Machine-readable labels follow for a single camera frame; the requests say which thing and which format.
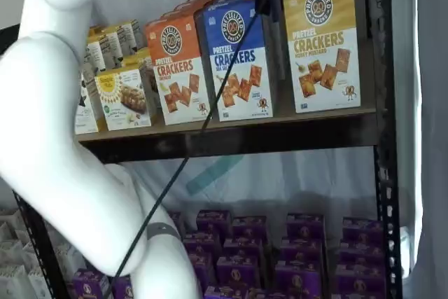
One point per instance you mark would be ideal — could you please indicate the almond flour bars box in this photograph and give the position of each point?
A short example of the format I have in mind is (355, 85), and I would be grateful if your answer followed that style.
(148, 82)
(143, 53)
(122, 103)

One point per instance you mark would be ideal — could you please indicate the yellow pretzel crackers box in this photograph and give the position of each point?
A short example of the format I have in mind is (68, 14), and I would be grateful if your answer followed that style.
(325, 50)

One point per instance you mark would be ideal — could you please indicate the blue pretzel crackers box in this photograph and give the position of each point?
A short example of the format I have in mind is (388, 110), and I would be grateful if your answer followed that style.
(217, 33)
(227, 0)

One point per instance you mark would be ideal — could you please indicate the white backdrop sheet teal logo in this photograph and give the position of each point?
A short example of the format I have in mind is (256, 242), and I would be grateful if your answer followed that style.
(297, 180)

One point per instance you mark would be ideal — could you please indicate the mint chocolate sweet thins box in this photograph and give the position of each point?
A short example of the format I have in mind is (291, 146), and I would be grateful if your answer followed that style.
(126, 38)
(139, 33)
(94, 57)
(112, 50)
(87, 117)

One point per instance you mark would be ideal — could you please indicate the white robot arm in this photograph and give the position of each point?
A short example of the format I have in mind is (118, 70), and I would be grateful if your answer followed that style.
(52, 103)

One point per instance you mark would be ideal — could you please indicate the white paper bag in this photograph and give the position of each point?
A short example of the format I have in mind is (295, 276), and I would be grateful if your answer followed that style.
(14, 285)
(8, 222)
(10, 253)
(33, 255)
(38, 285)

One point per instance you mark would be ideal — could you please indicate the purple Annie's box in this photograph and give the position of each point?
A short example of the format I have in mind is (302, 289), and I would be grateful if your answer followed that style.
(225, 293)
(122, 288)
(362, 229)
(243, 250)
(297, 281)
(202, 271)
(360, 285)
(238, 272)
(249, 229)
(91, 286)
(213, 220)
(305, 227)
(362, 253)
(301, 251)
(201, 243)

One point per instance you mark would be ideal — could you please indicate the black metal shelf rack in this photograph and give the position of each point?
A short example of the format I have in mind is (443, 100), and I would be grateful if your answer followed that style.
(245, 139)

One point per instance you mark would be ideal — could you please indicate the wooden shelf board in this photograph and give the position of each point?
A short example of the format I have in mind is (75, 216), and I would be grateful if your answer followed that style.
(315, 118)

